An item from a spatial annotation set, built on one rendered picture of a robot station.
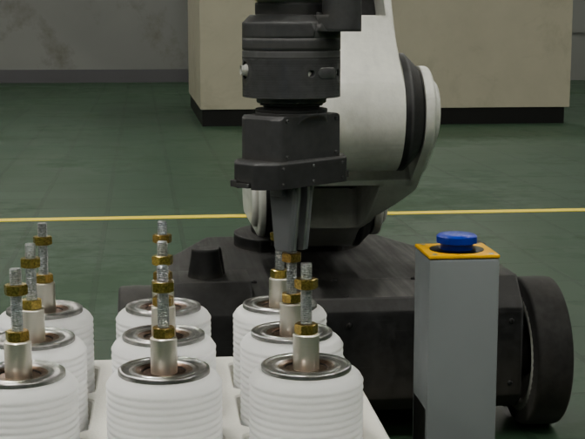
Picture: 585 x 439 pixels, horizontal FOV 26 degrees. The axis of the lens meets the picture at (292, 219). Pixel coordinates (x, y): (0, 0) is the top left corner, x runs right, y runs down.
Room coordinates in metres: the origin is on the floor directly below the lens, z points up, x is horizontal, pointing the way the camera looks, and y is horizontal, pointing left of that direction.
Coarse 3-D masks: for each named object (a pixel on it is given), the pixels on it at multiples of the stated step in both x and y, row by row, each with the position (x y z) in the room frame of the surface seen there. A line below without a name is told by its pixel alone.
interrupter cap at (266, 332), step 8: (256, 328) 1.15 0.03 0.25; (264, 328) 1.15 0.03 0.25; (272, 328) 1.16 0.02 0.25; (320, 328) 1.15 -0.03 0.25; (328, 328) 1.15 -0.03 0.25; (256, 336) 1.12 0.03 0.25; (264, 336) 1.12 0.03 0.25; (272, 336) 1.12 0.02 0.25; (280, 336) 1.13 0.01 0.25; (320, 336) 1.12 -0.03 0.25; (328, 336) 1.13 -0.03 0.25
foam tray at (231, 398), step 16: (96, 368) 1.29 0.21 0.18; (224, 368) 1.28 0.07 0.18; (96, 384) 1.29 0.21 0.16; (224, 384) 1.22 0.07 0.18; (96, 400) 1.17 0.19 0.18; (224, 400) 1.17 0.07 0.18; (96, 416) 1.12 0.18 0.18; (224, 416) 1.12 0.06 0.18; (368, 416) 1.12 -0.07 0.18; (80, 432) 1.07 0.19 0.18; (96, 432) 1.07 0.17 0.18; (224, 432) 1.07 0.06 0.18; (240, 432) 1.07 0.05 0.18; (368, 432) 1.07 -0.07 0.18; (384, 432) 1.07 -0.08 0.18
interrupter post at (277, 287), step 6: (270, 282) 1.26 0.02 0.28; (276, 282) 1.25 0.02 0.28; (282, 282) 1.25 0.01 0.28; (270, 288) 1.26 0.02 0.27; (276, 288) 1.25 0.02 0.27; (282, 288) 1.25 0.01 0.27; (270, 294) 1.26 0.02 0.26; (276, 294) 1.25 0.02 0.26; (270, 300) 1.26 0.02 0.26; (276, 300) 1.25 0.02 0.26; (270, 306) 1.26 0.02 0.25; (276, 306) 1.25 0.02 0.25
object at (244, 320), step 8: (240, 312) 1.24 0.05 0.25; (248, 312) 1.24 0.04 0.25; (312, 312) 1.24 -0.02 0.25; (320, 312) 1.25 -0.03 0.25; (240, 320) 1.23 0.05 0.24; (248, 320) 1.23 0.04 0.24; (256, 320) 1.22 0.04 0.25; (264, 320) 1.22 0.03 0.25; (272, 320) 1.22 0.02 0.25; (320, 320) 1.24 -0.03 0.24; (240, 328) 1.24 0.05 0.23; (248, 328) 1.22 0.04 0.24; (240, 336) 1.23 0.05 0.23
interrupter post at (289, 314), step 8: (280, 304) 1.14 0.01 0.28; (288, 304) 1.14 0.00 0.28; (296, 304) 1.14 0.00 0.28; (280, 312) 1.14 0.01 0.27; (288, 312) 1.13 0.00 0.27; (296, 312) 1.13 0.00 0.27; (280, 320) 1.14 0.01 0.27; (288, 320) 1.13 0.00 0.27; (296, 320) 1.13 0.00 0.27; (280, 328) 1.14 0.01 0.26; (288, 328) 1.13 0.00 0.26; (288, 336) 1.13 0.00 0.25
